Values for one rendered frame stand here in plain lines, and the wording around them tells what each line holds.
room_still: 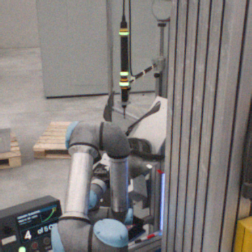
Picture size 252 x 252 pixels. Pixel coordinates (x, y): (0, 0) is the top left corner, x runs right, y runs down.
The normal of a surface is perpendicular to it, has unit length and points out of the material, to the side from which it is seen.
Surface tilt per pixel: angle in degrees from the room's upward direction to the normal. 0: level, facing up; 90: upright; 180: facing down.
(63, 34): 90
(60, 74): 90
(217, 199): 90
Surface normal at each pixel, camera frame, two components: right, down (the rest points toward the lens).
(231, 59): 0.42, 0.37
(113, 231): 0.13, -0.90
